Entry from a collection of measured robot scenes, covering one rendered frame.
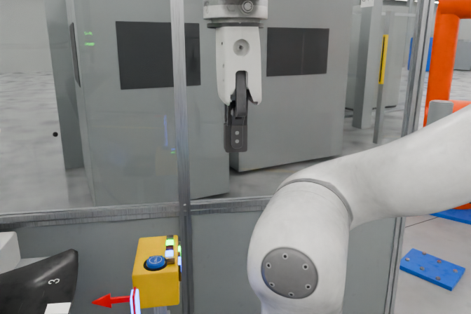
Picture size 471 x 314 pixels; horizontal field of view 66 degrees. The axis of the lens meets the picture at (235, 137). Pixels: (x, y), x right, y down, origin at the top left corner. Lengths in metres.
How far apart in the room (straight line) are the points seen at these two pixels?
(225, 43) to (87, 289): 1.22
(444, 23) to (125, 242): 3.44
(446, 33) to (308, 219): 3.67
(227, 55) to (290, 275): 0.26
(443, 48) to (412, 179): 3.61
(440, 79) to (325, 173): 3.58
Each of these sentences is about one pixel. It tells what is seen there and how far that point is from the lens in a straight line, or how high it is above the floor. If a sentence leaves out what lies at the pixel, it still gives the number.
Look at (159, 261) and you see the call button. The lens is 0.88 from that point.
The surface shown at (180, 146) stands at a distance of 1.24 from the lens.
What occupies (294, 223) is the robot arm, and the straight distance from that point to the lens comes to 0.43.
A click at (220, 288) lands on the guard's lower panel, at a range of 1.52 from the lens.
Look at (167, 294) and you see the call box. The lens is 0.89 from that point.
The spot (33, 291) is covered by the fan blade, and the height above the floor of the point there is 1.20.
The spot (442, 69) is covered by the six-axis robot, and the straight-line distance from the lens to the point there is 4.07.
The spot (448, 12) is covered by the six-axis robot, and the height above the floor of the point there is 1.82.
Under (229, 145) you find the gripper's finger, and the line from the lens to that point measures 0.51.
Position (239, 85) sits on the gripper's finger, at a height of 1.51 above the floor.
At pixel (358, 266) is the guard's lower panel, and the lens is 1.64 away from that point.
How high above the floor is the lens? 1.56
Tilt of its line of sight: 15 degrees down
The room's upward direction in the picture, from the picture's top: straight up
